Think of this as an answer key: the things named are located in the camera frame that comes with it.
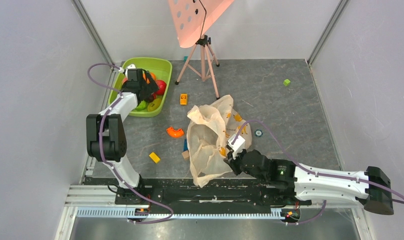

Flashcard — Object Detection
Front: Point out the orange curved toy piece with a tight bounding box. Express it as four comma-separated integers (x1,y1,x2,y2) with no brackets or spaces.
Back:
166,126,185,138

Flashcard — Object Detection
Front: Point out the orange yellow toy brick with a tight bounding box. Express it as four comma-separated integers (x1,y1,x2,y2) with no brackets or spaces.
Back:
180,93,188,106

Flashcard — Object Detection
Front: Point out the translucent beige plastic bag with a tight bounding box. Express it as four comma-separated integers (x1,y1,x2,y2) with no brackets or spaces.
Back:
186,95,252,188

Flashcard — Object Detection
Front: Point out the yellow fake fruit slice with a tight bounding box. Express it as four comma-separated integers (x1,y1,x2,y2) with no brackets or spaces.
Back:
147,98,163,112

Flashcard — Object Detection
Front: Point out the pink perforated board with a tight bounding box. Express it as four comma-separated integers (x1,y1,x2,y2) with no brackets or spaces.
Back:
168,0,234,48

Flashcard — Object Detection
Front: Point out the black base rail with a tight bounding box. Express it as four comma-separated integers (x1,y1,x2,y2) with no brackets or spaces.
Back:
114,178,312,215

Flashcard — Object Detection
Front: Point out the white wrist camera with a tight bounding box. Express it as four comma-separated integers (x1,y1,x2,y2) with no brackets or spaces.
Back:
118,64,136,75
227,133,246,159

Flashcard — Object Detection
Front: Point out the blue poker chip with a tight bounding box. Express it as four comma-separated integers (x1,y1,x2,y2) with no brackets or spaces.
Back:
254,129,263,137

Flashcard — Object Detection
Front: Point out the red fake apple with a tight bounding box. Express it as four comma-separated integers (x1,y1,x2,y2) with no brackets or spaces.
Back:
155,79,167,96

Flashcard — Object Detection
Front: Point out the green plastic tub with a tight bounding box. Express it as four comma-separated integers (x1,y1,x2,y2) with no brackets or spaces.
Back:
121,57,172,118

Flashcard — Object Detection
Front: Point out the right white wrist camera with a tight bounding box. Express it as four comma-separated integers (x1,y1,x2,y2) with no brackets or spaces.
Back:
227,133,246,159

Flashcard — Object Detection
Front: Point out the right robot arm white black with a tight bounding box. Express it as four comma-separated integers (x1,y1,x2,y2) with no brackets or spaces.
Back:
223,149,394,215

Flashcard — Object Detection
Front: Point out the orange fake fruit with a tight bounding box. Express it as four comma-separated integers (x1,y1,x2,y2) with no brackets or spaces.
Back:
143,72,157,82

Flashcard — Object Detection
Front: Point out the small green cube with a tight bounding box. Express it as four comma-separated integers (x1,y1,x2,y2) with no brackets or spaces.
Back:
283,79,291,87

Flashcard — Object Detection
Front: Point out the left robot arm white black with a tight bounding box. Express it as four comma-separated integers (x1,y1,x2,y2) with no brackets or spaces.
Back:
86,64,159,204

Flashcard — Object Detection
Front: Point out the green bumpy fake fruit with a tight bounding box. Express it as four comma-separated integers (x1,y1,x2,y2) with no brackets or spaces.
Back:
135,100,148,111

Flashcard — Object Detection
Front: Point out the pink tripod stand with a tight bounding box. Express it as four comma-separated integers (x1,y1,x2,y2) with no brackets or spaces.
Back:
175,34,220,100

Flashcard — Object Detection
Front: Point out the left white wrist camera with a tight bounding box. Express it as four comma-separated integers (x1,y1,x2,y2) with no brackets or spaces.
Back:
118,64,136,75

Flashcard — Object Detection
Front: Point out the yellow small block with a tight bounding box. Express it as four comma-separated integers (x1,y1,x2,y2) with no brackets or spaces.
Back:
149,152,161,164

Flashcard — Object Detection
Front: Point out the wooden cube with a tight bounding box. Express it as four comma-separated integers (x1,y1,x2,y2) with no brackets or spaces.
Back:
182,150,190,161

